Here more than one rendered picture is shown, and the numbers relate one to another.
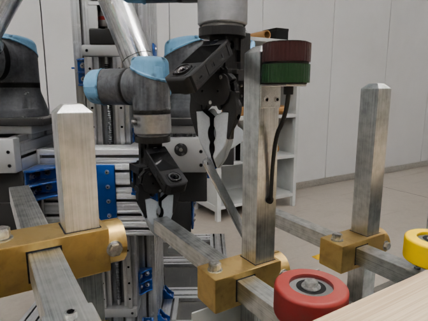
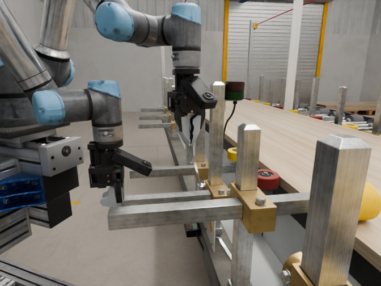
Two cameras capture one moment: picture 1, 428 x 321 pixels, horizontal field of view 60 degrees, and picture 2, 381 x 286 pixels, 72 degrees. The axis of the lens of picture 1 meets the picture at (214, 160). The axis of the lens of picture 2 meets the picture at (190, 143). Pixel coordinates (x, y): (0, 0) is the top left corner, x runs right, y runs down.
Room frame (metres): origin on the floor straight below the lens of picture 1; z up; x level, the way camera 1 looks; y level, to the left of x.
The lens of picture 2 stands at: (0.30, 0.66, 1.20)
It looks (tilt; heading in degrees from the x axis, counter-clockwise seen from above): 15 degrees down; 292
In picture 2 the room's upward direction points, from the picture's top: straight up
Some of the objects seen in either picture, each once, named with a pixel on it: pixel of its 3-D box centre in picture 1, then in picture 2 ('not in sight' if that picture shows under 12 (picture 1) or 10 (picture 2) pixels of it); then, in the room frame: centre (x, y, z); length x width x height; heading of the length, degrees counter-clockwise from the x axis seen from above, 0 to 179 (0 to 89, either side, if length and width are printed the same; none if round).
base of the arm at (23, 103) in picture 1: (20, 99); not in sight; (1.14, 0.58, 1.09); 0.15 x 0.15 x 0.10
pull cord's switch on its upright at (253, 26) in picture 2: not in sight; (251, 67); (0.92, -2.83, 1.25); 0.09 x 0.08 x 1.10; 122
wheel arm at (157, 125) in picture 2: not in sight; (168, 125); (1.20, -1.07, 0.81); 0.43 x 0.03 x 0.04; 32
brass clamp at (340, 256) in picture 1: (355, 246); (200, 167); (0.64, -0.26, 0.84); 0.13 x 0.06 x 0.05; 122
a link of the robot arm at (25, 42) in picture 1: (14, 59); not in sight; (1.13, 0.59, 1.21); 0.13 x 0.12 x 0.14; 153
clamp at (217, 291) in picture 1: (246, 278); (217, 193); (0.51, -0.05, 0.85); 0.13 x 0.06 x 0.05; 122
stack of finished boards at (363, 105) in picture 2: not in sight; (353, 105); (-1.17, -8.42, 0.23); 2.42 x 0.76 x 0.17; 33
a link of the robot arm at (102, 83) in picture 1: (117, 86); (60, 106); (0.82, 0.21, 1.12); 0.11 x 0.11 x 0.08; 63
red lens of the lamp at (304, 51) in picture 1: (286, 53); (233, 85); (0.48, -0.09, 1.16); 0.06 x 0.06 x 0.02
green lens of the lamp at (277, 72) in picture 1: (285, 73); (233, 95); (0.48, -0.09, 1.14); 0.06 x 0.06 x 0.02
